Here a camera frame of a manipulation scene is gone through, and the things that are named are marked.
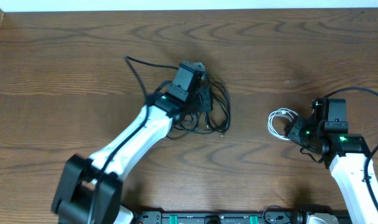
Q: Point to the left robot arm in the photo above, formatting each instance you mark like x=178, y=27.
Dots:
x=90, y=189

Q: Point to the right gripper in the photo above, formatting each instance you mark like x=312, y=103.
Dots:
x=294, y=131

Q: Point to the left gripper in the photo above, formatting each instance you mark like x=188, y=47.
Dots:
x=209, y=96

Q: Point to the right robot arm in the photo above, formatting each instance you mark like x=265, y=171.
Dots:
x=345, y=155

